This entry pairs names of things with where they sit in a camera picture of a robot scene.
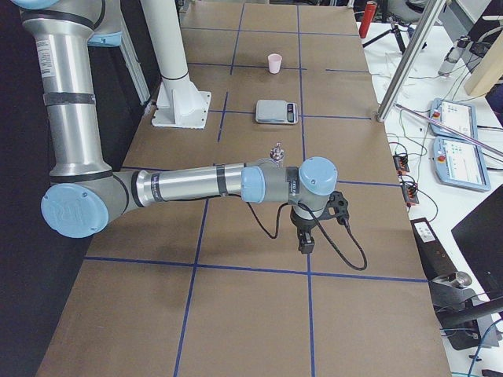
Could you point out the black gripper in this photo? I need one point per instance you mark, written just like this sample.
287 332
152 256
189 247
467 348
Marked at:
302 225

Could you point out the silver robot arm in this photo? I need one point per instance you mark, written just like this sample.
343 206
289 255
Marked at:
85 194

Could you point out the orange black circuit board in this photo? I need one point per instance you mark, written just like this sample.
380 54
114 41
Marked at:
401 164

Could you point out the black clamp device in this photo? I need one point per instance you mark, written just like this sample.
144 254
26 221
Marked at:
463 316

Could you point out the red bottle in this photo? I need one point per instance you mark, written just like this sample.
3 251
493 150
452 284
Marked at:
367 19

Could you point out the far teach pendant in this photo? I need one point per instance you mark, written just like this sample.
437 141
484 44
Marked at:
456 115

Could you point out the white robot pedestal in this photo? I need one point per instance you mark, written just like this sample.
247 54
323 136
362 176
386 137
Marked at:
179 103

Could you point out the near teach pendant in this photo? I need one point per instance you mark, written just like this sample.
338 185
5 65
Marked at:
460 164

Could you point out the black tripod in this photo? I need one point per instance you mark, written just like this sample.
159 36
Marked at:
395 31

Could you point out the digital kitchen scale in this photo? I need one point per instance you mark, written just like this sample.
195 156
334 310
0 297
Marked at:
276 112

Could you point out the aluminium frame post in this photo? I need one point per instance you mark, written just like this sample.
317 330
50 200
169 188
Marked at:
427 21

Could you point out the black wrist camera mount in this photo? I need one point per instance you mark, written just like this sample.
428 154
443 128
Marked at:
337 208

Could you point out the glass sauce bottle steel top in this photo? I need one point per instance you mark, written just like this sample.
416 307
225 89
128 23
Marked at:
277 153

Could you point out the teach pendant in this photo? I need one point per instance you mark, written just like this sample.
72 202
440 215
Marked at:
456 115
460 164

